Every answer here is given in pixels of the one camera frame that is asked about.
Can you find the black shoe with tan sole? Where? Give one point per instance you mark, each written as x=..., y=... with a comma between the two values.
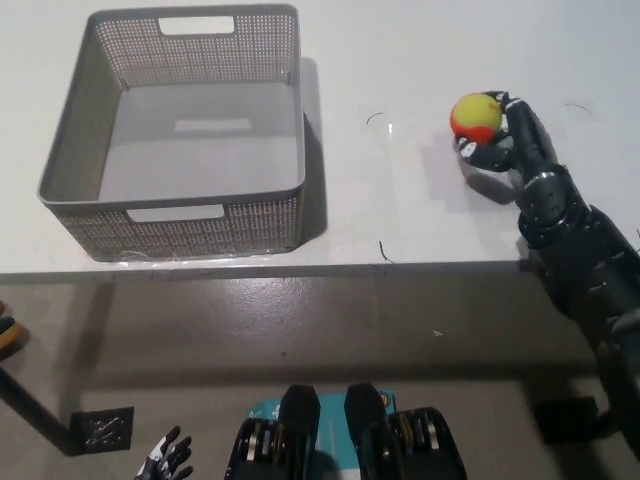
x=10, y=336

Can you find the black metal table leg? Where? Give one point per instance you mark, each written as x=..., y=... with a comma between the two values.
x=35, y=407

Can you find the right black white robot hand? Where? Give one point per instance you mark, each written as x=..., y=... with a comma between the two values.
x=545, y=200

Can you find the yellow orange tennis ball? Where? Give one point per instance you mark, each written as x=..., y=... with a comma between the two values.
x=472, y=115

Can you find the grey perforated plastic basket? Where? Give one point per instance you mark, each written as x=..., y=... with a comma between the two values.
x=200, y=230

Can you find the black floor plate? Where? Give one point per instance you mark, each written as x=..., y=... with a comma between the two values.
x=565, y=420
x=102, y=429

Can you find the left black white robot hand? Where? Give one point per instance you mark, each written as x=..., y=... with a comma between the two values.
x=167, y=457

